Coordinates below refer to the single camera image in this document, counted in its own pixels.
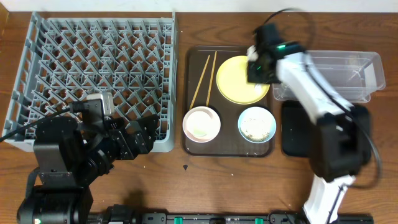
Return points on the clear plastic waste bin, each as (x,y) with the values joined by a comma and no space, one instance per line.
(354,75)

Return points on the white tissue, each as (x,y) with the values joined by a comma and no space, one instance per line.
(252,54)

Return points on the white pink shallow bowl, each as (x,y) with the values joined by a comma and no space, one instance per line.
(201,124)

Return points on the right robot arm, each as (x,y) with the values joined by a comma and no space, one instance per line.
(342,156)

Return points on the dark brown serving tray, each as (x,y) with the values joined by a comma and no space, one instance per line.
(229,142)

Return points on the black rectangular tray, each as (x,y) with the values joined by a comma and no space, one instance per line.
(297,130)

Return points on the grey plastic dishwasher rack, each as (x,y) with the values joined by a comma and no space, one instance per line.
(67,59)

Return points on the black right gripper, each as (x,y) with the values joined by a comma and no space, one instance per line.
(249,70)

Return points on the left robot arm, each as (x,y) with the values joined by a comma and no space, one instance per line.
(72,155)

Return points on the yellow round plate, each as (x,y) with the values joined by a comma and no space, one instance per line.
(231,80)

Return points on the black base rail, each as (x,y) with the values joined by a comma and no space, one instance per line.
(124,214)

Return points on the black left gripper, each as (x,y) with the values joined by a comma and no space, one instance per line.
(119,140)

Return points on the light blue bowl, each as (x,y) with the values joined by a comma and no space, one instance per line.
(257,125)

